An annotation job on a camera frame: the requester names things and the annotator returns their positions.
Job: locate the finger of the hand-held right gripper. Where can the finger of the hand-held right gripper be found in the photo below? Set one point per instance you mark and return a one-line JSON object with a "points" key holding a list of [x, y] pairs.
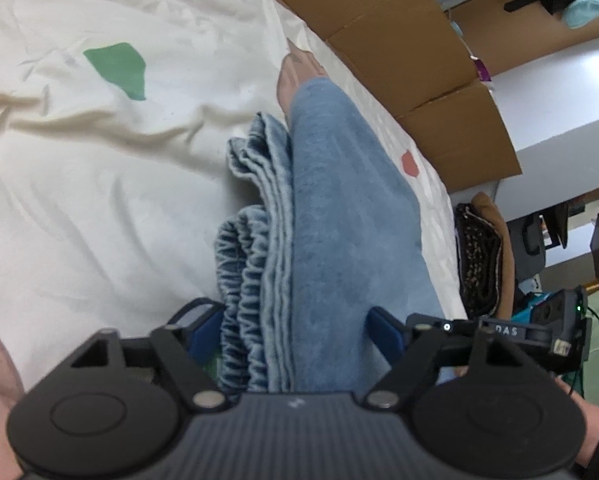
{"points": [[444, 326]]}

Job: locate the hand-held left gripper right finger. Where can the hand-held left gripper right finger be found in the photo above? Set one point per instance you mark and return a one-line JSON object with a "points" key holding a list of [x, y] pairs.
{"points": [[385, 332]]}

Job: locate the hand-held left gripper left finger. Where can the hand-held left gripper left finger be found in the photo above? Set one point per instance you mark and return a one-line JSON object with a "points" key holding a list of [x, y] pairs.
{"points": [[205, 332]]}

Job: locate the blue denim jeans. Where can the blue denim jeans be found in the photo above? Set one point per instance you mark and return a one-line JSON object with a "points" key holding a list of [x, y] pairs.
{"points": [[329, 235]]}

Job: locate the person's right hand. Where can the person's right hand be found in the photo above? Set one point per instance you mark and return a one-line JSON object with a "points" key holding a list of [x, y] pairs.
{"points": [[582, 425]]}

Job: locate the leopard print cloth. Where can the leopard print cloth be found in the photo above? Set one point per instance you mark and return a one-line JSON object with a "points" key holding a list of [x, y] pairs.
{"points": [[477, 260]]}

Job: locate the black office chair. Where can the black office chair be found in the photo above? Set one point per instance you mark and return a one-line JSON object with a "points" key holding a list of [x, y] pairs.
{"points": [[534, 240]]}

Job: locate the brown folded garment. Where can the brown folded garment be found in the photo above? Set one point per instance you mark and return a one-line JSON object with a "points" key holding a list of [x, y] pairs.
{"points": [[502, 245]]}

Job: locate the bear print blanket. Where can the bear print blanket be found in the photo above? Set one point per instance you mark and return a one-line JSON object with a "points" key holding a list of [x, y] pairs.
{"points": [[104, 185]]}

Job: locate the printed plastic bag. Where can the printed plastic bag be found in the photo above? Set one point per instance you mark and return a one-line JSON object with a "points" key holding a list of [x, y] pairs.
{"points": [[482, 69]]}

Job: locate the flat brown cardboard sheet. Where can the flat brown cardboard sheet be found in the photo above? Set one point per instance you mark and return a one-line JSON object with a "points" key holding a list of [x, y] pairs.
{"points": [[404, 60]]}

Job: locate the upright cardboard box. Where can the upright cardboard box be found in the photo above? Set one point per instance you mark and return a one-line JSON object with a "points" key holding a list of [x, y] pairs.
{"points": [[529, 35]]}

